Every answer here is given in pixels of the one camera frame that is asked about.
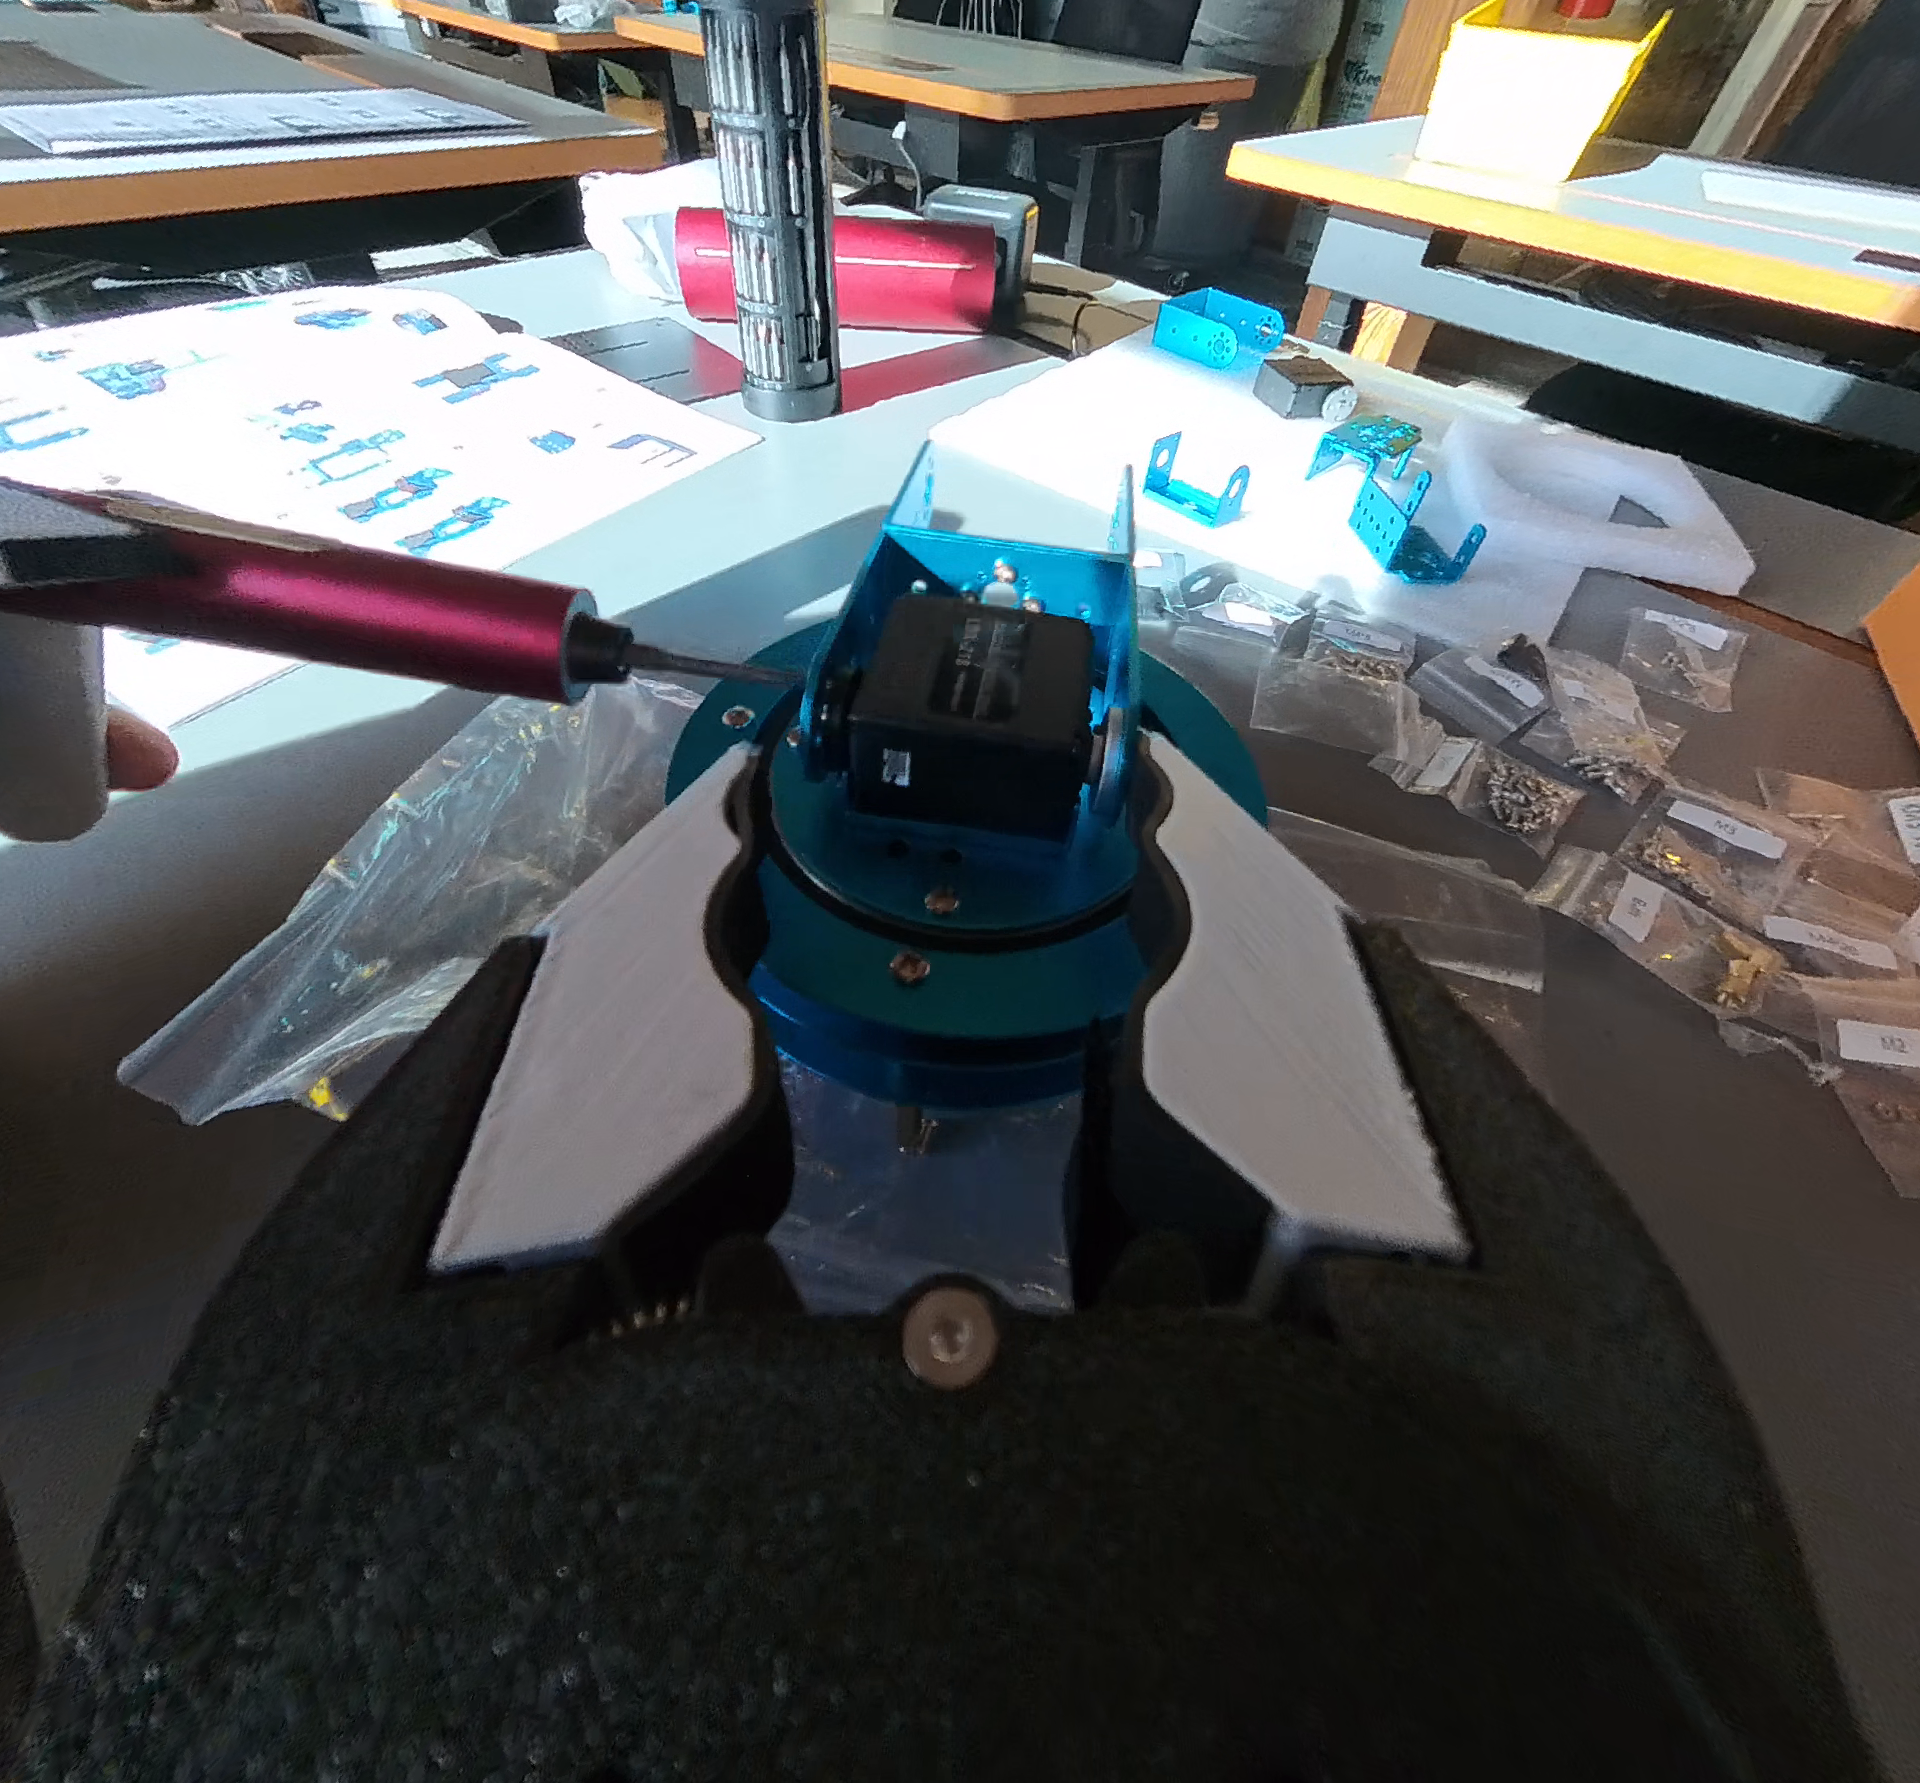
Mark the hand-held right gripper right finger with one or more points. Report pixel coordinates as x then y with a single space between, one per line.
1291 1062

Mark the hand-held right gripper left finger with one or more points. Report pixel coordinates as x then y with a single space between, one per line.
601 1062

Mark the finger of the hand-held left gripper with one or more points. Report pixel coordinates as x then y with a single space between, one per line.
47 508

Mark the red electric screwdriver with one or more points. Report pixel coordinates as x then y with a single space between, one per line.
375 612

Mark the blue robot arm base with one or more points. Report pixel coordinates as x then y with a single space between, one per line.
960 913

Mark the grey desk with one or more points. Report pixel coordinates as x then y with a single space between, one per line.
92 1138

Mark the wood-edged background desk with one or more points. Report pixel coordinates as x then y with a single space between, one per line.
1650 222
300 184
977 80

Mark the person's left hand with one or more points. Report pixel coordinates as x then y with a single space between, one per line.
142 759

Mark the clear plastic bag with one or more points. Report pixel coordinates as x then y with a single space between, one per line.
451 883

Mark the printed instruction sheet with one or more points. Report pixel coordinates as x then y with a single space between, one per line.
300 418

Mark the pile of small screw bags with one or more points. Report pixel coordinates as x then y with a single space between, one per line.
1576 762

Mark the white booklet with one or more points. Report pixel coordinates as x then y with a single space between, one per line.
255 121

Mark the white foam block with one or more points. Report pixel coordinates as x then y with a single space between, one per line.
1621 508

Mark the white plastic bag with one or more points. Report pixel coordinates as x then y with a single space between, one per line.
638 230

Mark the white foam sheet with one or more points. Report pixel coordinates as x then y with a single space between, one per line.
1050 440

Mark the black servo motor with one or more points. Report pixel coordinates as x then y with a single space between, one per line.
1303 390

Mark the orange and white cardboard box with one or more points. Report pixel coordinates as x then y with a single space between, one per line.
1899 666

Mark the red and black mat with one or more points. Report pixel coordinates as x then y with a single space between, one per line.
931 366

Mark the black cylindrical bit holder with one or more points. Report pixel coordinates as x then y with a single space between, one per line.
764 162

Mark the red cylindrical case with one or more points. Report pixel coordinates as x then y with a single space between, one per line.
900 276

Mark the small grey box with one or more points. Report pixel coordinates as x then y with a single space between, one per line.
983 238

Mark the yellow bin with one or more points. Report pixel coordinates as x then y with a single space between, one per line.
1531 89

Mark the long blue U bracket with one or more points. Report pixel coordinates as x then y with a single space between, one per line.
1403 531

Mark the small blue U bracket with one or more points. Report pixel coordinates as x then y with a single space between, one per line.
1195 484

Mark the blue perforated bracket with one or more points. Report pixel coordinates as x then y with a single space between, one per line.
1372 443

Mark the blue round-ended bracket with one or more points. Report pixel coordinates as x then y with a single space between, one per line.
1208 329

